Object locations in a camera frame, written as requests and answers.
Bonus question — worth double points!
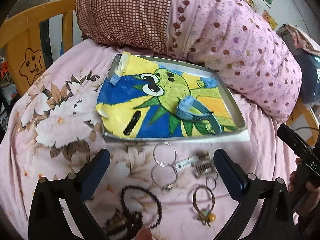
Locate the cluttered shelf items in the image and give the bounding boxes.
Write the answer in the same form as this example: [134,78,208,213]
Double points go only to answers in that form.
[1,56,20,137]

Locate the rolled pink dotted quilt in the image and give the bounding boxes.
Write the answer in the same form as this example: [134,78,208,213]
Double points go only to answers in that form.
[75,0,303,122]

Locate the hair tie with yellow bead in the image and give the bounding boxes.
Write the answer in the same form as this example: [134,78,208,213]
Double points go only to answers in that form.
[192,185,217,227]

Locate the pink folded cloth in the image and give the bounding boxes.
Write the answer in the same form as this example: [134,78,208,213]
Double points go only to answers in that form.
[284,24,320,56]

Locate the grey tray box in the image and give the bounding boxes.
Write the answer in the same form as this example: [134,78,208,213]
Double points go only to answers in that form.
[98,52,251,143]

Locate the silver ring bangle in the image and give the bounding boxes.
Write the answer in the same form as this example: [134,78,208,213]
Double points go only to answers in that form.
[150,164,178,191]
[153,142,177,167]

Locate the small silver ring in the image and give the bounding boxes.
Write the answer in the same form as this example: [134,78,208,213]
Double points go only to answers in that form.
[205,175,218,191]

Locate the short black bead bracelet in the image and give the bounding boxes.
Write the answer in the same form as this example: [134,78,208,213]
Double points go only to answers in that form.
[122,110,142,136]

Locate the person left hand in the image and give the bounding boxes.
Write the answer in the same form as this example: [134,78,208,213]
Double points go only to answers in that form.
[135,228,153,240]

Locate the person right hand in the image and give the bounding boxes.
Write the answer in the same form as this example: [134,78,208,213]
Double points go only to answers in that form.
[288,158,319,217]

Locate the white patterned hair clip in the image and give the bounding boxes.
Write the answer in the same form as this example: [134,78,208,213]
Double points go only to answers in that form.
[174,155,200,171]

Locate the dark blue bag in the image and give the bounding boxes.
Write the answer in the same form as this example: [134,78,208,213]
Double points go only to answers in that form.
[276,25,319,107]

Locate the wooden bed headboard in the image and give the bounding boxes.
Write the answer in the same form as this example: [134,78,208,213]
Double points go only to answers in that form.
[1,0,75,95]

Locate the blue wrist watch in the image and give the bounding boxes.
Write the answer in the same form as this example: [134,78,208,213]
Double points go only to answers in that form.
[176,95,222,134]

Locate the pink floral bed sheet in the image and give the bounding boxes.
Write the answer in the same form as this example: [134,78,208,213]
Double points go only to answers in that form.
[1,40,296,239]

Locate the long black bead necklace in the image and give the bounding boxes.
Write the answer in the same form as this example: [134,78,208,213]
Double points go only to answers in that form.
[103,185,163,240]

